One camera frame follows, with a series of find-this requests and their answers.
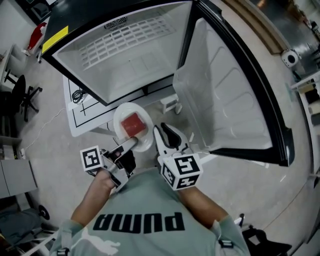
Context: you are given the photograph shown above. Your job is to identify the person's right forearm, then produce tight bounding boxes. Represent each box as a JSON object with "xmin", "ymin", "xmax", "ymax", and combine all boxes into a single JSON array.
[{"xmin": 177, "ymin": 186, "xmax": 230, "ymax": 230}]

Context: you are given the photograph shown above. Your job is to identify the white round plate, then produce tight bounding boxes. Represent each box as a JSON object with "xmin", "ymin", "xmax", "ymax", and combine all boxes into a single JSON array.
[{"xmin": 113, "ymin": 102, "xmax": 154, "ymax": 153}]

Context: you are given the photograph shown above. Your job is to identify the white round appliance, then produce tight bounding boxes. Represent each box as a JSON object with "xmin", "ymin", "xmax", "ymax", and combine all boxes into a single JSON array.
[{"xmin": 280, "ymin": 49, "xmax": 300, "ymax": 69}]

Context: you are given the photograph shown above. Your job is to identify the red and white chair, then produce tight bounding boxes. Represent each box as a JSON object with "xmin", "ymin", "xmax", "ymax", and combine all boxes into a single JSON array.
[{"xmin": 25, "ymin": 21, "xmax": 48, "ymax": 63}]

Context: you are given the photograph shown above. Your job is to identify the black mini fridge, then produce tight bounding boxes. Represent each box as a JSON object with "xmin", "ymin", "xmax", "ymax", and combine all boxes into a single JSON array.
[{"xmin": 41, "ymin": 0, "xmax": 295, "ymax": 168}]

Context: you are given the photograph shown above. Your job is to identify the grey cabinet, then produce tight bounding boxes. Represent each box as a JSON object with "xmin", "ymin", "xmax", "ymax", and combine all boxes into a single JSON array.
[{"xmin": 0, "ymin": 158, "xmax": 39, "ymax": 200}]

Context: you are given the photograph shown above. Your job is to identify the black office chair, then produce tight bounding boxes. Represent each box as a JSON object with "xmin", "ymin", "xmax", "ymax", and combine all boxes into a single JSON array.
[{"xmin": 0, "ymin": 69, "xmax": 43, "ymax": 123}]

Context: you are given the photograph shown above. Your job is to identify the white shelving unit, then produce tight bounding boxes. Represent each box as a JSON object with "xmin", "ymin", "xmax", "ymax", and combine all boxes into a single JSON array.
[{"xmin": 289, "ymin": 74, "xmax": 320, "ymax": 181}]

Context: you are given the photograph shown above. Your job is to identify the white desk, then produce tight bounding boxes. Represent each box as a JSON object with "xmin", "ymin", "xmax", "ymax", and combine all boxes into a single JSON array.
[{"xmin": 0, "ymin": 43, "xmax": 29, "ymax": 84}]

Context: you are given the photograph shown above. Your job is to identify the white stool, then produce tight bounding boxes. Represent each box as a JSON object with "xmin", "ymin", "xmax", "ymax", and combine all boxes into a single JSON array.
[{"xmin": 159, "ymin": 94, "xmax": 184, "ymax": 115}]

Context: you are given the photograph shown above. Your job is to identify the black round disc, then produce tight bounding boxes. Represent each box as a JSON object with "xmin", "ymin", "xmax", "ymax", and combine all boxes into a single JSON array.
[{"xmin": 37, "ymin": 204, "xmax": 51, "ymax": 221}]

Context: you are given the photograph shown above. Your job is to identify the white floor cable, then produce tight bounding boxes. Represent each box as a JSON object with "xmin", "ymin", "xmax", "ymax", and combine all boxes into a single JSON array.
[{"xmin": 21, "ymin": 107, "xmax": 69, "ymax": 156}]

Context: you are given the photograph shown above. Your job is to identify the black coiled power cord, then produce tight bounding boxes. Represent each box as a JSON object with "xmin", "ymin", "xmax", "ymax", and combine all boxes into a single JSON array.
[{"xmin": 71, "ymin": 88, "xmax": 87, "ymax": 104}]

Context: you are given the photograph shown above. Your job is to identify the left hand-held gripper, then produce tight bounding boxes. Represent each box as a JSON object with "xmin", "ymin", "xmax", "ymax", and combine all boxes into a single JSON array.
[{"xmin": 79, "ymin": 136, "xmax": 139, "ymax": 194}]

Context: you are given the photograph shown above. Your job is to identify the person's left forearm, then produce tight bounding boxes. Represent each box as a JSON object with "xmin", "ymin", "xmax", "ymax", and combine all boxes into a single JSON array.
[{"xmin": 70, "ymin": 169, "xmax": 121, "ymax": 227}]

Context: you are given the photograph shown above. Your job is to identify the grey shoulder strap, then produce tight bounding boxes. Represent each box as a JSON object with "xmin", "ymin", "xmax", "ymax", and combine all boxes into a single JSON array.
[
  {"xmin": 212, "ymin": 219, "xmax": 235, "ymax": 251},
  {"xmin": 56, "ymin": 224, "xmax": 74, "ymax": 256}
]

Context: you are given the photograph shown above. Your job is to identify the person's green t-shirt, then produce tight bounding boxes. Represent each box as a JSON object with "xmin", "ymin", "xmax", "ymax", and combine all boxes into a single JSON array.
[{"xmin": 49, "ymin": 167, "xmax": 251, "ymax": 256}]

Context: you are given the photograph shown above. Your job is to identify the wooden step platform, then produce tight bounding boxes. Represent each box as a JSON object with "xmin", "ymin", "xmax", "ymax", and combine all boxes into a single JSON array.
[{"xmin": 224, "ymin": 0, "xmax": 291, "ymax": 55}]

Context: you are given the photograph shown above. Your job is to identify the white table with black lines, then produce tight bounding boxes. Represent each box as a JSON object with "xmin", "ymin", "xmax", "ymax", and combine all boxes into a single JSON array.
[{"xmin": 62, "ymin": 74, "xmax": 180, "ymax": 138}]

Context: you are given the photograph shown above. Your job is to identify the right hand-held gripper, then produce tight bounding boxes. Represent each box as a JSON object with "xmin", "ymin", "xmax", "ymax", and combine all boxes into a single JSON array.
[{"xmin": 152, "ymin": 122, "xmax": 203, "ymax": 192}]

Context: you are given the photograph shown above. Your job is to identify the red food block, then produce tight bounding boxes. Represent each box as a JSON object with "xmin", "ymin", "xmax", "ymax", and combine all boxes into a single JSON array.
[{"xmin": 120, "ymin": 112, "xmax": 148, "ymax": 138}]

